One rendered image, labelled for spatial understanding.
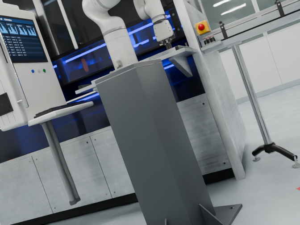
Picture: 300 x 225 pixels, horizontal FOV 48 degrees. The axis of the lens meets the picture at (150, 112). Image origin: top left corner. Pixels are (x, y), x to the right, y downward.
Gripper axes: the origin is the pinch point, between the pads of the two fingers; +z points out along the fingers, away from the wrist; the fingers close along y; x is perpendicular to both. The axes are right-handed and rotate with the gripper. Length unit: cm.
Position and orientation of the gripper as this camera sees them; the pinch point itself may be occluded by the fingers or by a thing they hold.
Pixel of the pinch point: (169, 47)
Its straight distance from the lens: 197.9
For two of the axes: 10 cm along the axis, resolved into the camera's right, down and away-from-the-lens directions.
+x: -3.0, 1.6, -9.4
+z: 3.4, 9.4, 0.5
